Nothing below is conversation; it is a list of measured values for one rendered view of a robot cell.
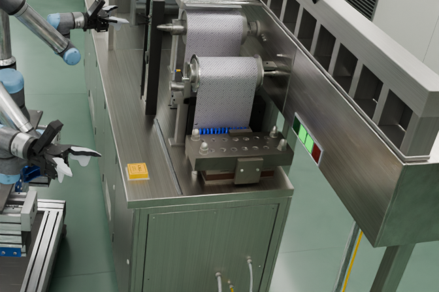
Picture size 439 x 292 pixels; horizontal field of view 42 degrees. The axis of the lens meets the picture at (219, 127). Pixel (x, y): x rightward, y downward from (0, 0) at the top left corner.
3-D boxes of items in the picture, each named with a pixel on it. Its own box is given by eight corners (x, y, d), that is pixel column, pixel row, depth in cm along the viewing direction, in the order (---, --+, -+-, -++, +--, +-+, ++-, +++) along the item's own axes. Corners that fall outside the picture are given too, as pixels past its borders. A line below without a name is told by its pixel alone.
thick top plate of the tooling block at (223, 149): (184, 147, 225) (186, 134, 222) (277, 142, 237) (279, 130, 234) (193, 171, 213) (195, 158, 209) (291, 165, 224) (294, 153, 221)
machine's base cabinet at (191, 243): (83, 87, 454) (83, -18, 409) (162, 86, 473) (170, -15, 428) (123, 357, 251) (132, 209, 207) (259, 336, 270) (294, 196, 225)
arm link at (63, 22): (46, 29, 257) (46, 10, 253) (70, 27, 262) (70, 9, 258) (51, 35, 251) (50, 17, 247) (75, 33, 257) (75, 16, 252)
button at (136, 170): (127, 168, 220) (127, 163, 219) (144, 167, 222) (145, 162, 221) (129, 179, 215) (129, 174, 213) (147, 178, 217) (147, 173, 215)
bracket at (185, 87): (167, 140, 241) (173, 76, 225) (181, 140, 243) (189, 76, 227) (169, 147, 237) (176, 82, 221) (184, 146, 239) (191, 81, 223)
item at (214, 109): (192, 130, 227) (197, 90, 218) (247, 129, 234) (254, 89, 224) (193, 131, 227) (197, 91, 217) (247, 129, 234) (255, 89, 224)
